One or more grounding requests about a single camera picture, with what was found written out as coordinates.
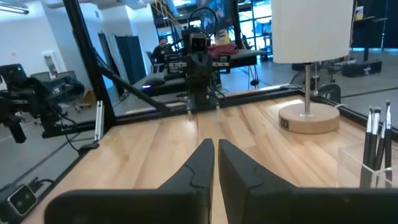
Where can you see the person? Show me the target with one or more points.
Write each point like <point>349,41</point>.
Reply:
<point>160,53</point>

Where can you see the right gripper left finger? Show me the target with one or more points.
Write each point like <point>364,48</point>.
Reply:
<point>174,202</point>

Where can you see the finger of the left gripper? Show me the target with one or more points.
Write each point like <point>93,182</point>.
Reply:
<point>206,77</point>
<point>193,77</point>

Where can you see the black case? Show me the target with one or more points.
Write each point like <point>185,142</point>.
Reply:
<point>360,69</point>

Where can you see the silver aluminium bar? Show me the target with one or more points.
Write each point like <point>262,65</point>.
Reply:
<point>99,121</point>

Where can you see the black machine with green light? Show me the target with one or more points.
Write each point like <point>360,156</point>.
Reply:
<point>28,90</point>

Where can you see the white shade wooden base lamp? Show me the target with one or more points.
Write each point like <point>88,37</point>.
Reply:
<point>311,31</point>

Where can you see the clear acrylic brush organizer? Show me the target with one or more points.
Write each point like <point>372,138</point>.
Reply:
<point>351,168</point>

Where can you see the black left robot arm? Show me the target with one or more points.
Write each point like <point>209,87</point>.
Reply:
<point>202,104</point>

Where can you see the yellow and white bag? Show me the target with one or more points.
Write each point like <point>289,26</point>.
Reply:
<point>222,37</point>

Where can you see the black metal table frame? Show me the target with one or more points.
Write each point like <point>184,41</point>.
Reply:
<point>90,62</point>

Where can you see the computer monitor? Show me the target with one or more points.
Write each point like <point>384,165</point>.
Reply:
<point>225,14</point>

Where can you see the black shelf unit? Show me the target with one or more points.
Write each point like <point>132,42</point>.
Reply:
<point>373,34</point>

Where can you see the dark grey side desk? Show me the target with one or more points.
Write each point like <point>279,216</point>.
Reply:
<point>242,56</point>

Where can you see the red-tipped thin makeup brush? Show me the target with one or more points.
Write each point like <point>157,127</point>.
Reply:
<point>369,137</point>

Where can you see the table-level camera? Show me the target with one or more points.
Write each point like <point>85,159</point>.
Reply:
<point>21,200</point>

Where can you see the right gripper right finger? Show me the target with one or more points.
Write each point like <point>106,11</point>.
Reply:
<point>264,202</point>

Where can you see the pink cloth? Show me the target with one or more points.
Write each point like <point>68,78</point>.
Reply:
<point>224,49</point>

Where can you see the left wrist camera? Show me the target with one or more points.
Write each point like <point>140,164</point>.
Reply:
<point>199,43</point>

